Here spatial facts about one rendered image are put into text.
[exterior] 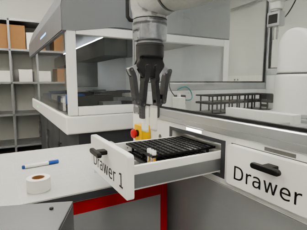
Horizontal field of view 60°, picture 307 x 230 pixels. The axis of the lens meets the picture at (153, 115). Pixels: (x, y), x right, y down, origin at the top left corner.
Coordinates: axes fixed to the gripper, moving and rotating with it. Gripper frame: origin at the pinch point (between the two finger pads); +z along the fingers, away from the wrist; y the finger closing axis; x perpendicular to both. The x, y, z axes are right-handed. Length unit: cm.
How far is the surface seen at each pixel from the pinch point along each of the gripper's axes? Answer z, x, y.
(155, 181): 15.1, 7.6, 2.4
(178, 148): 9.5, 0.8, -9.4
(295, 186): 11.7, 31.6, -17.9
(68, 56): -23, -85, 3
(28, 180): 19.9, -22.0, 29.5
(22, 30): -84, -379, 5
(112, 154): 8.9, -0.5, 10.7
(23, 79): -13, -387, 6
